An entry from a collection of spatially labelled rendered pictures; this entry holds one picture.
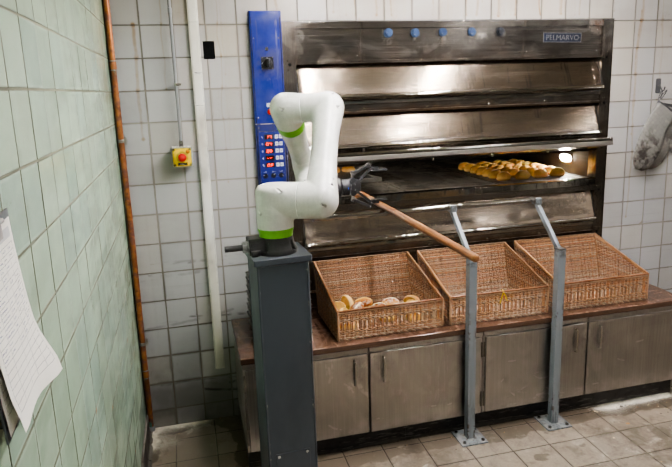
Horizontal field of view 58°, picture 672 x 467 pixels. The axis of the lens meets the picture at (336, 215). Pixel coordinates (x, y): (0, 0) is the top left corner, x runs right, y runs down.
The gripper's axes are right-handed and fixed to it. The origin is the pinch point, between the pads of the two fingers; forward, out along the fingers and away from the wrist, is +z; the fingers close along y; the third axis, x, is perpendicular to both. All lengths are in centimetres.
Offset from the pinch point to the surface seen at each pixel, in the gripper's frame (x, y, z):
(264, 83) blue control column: -52, -47, -45
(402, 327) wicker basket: -6, 73, 10
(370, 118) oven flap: -58, -27, 12
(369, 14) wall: -55, -80, 12
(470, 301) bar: 5, 59, 41
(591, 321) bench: -1, 81, 114
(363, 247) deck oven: -55, 44, 6
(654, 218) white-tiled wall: -55, 44, 197
